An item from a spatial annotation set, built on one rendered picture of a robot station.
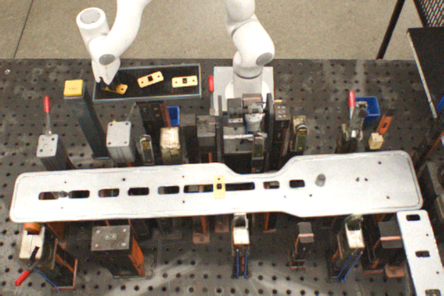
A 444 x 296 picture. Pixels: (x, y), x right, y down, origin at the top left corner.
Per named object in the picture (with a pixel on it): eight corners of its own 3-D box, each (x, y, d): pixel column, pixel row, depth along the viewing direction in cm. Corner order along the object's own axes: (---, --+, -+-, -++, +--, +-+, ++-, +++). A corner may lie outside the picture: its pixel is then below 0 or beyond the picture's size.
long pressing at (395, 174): (6, 231, 162) (4, 230, 161) (18, 171, 174) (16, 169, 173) (425, 211, 161) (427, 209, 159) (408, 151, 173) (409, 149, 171)
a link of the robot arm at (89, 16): (118, 53, 151) (109, 33, 156) (109, 23, 140) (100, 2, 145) (92, 62, 150) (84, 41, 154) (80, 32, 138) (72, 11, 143)
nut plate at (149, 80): (141, 87, 170) (140, 85, 169) (137, 80, 172) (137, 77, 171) (164, 80, 172) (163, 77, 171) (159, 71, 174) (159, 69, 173)
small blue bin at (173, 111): (155, 138, 213) (152, 127, 206) (156, 118, 218) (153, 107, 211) (181, 136, 213) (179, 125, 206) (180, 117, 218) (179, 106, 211)
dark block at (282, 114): (268, 176, 201) (275, 120, 166) (266, 161, 205) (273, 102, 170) (280, 175, 201) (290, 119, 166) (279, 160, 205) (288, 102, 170)
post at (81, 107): (93, 159, 208) (62, 99, 171) (94, 144, 212) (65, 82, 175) (111, 159, 208) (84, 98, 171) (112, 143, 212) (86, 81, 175)
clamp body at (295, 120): (280, 186, 199) (288, 138, 168) (277, 161, 205) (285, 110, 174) (303, 184, 199) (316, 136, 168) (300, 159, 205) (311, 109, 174)
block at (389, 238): (359, 276, 179) (378, 251, 155) (354, 246, 185) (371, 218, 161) (386, 274, 179) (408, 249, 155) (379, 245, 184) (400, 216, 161)
